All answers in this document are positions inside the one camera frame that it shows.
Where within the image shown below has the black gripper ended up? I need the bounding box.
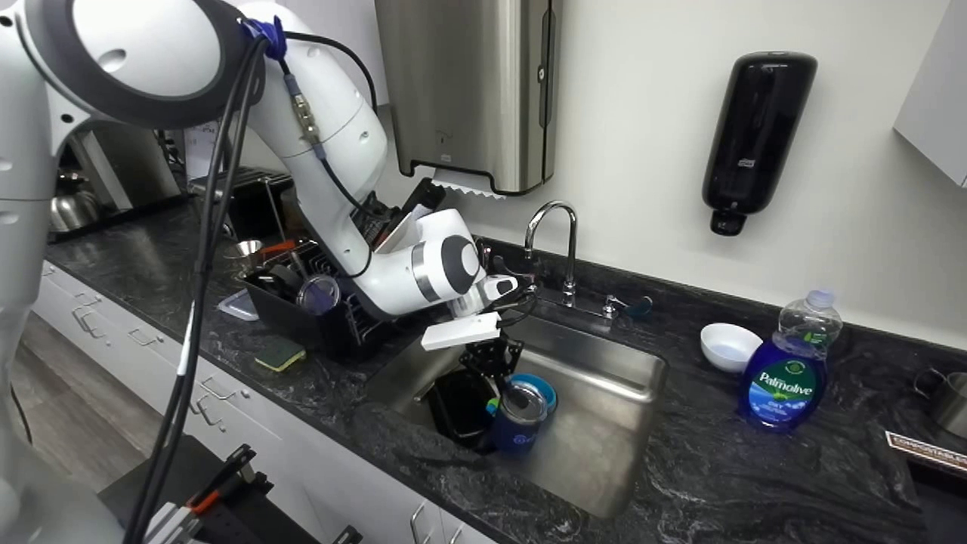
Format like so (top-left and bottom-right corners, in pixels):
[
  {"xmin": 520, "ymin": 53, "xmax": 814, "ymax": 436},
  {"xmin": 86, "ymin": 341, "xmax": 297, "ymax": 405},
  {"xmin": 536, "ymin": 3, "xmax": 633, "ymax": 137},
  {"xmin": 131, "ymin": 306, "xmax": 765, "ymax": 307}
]
[{"xmin": 458, "ymin": 339, "xmax": 533, "ymax": 405}]

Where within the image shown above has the blue metal flask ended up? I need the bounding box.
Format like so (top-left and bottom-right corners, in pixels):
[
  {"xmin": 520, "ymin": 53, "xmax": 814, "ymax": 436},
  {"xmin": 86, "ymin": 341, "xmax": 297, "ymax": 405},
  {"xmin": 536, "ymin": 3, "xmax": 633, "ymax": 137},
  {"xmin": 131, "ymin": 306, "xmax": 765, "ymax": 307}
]
[{"xmin": 490, "ymin": 377, "xmax": 553, "ymax": 456}]

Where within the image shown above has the blue bowl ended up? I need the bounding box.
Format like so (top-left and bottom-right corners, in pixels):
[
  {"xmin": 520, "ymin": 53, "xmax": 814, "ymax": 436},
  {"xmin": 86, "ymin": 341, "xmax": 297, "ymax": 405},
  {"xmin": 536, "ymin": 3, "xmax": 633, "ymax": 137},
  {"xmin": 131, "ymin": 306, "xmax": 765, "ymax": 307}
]
[{"xmin": 501, "ymin": 369, "xmax": 562, "ymax": 416}]

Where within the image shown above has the black container in sink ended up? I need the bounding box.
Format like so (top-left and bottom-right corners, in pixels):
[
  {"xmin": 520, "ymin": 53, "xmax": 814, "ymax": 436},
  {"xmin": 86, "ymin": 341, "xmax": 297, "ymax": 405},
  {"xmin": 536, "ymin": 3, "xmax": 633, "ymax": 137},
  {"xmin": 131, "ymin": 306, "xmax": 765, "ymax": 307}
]
[{"xmin": 422, "ymin": 362, "xmax": 501, "ymax": 447}]

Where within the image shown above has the stainless steel sink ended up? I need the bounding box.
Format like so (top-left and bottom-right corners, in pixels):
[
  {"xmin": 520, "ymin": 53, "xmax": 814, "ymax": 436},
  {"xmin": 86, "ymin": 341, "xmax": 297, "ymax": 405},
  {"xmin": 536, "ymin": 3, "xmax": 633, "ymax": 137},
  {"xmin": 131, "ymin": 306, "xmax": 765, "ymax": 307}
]
[{"xmin": 391, "ymin": 307, "xmax": 669, "ymax": 522}]

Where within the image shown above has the chrome sink faucet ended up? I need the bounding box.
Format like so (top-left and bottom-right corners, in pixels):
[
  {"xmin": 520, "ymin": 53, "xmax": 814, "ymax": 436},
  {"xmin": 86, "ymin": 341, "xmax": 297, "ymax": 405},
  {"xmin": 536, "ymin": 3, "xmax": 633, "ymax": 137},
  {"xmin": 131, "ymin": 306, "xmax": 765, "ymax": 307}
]
[{"xmin": 520, "ymin": 199, "xmax": 629, "ymax": 318}]

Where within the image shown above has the white square plate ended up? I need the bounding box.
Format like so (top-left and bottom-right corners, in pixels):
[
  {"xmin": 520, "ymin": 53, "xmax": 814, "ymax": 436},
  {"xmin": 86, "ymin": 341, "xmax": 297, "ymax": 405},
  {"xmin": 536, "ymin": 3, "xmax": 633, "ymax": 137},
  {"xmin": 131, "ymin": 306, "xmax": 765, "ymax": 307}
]
[{"xmin": 370, "ymin": 199, "xmax": 447, "ymax": 265}]

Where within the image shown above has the small white bowl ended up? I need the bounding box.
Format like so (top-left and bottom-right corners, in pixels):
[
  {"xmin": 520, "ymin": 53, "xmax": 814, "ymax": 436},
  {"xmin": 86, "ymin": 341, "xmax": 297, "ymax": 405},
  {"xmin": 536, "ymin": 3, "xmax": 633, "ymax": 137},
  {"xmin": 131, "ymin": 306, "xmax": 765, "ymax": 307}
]
[{"xmin": 699, "ymin": 320, "xmax": 767, "ymax": 377}]

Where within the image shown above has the black dish rack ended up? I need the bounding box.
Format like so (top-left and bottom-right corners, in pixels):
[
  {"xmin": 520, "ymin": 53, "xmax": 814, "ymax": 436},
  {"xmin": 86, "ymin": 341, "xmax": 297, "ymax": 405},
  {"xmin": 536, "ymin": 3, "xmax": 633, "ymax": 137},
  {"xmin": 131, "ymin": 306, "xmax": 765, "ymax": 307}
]
[{"xmin": 239, "ymin": 170, "xmax": 477, "ymax": 362}]

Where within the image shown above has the green sponge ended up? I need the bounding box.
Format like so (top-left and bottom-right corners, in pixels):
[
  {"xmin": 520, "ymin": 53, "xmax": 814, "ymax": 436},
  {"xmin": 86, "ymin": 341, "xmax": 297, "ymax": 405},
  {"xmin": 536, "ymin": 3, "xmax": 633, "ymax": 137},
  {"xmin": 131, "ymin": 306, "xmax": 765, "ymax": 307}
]
[{"xmin": 248, "ymin": 334, "xmax": 307, "ymax": 377}]

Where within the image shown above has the white lower cabinet front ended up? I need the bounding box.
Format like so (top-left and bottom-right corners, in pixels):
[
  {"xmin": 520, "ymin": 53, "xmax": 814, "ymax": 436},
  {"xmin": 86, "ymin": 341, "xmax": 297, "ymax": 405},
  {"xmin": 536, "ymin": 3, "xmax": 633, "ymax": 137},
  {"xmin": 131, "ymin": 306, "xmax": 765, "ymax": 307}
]
[{"xmin": 30, "ymin": 258, "xmax": 490, "ymax": 544}]

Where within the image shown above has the blue dish soap bottle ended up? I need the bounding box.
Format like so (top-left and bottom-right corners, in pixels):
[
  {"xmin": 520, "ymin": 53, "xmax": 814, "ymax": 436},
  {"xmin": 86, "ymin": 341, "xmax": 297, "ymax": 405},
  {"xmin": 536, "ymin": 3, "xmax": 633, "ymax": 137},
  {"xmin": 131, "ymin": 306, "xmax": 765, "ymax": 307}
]
[{"xmin": 739, "ymin": 286, "xmax": 846, "ymax": 436}]

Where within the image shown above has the stainless paper towel dispenser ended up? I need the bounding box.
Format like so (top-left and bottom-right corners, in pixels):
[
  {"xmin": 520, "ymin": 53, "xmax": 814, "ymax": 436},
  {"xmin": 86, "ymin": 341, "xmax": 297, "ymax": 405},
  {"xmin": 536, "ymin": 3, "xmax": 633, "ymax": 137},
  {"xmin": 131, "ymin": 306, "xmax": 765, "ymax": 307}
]
[{"xmin": 370, "ymin": 0, "xmax": 562, "ymax": 199}]

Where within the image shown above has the stainless steel pot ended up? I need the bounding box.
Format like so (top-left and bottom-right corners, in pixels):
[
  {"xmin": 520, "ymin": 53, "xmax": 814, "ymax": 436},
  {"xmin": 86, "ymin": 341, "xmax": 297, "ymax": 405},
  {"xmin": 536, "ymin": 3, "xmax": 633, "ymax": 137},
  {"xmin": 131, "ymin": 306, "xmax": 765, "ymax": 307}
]
[{"xmin": 44, "ymin": 167, "xmax": 106, "ymax": 236}]

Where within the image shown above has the narrow white upper cabinet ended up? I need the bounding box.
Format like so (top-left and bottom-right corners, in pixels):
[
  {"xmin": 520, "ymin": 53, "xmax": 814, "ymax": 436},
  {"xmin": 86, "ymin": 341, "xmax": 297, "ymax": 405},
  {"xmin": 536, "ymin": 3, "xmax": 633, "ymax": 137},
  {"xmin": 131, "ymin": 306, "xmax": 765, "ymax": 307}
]
[{"xmin": 892, "ymin": 0, "xmax": 967, "ymax": 190}]

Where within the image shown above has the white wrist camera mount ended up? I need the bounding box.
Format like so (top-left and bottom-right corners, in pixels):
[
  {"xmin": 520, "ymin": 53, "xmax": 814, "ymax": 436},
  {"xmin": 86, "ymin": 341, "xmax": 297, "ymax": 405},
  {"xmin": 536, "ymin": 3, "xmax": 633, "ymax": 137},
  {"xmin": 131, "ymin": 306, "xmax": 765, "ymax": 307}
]
[{"xmin": 417, "ymin": 307, "xmax": 504, "ymax": 353}]

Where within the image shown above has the black clamp orange handle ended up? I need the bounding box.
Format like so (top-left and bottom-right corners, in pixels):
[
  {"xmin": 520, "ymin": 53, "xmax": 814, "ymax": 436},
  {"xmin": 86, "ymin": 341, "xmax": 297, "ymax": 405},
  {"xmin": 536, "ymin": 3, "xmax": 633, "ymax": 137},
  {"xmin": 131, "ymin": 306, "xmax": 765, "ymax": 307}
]
[{"xmin": 132, "ymin": 442, "xmax": 278, "ymax": 544}]

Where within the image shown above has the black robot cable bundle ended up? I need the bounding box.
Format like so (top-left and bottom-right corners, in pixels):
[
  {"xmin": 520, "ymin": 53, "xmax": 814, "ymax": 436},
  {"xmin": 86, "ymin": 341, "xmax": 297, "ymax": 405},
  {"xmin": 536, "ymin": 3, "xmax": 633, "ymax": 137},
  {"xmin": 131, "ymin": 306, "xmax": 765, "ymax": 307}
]
[{"xmin": 124, "ymin": 16, "xmax": 385, "ymax": 544}]

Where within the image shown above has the black wall soap dispenser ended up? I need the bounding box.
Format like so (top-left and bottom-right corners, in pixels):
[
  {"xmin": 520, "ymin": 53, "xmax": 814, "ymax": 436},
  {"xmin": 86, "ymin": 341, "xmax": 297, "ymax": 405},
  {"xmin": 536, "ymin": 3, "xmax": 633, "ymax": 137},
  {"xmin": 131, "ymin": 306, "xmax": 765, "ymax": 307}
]
[{"xmin": 699, "ymin": 48, "xmax": 821, "ymax": 238}]

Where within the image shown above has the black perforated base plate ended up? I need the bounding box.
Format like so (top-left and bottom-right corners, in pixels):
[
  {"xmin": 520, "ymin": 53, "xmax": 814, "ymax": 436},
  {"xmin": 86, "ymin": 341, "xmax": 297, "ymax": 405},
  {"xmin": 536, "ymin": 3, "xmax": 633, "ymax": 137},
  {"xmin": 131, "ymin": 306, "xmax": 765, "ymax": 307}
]
[{"xmin": 95, "ymin": 432, "xmax": 339, "ymax": 544}]

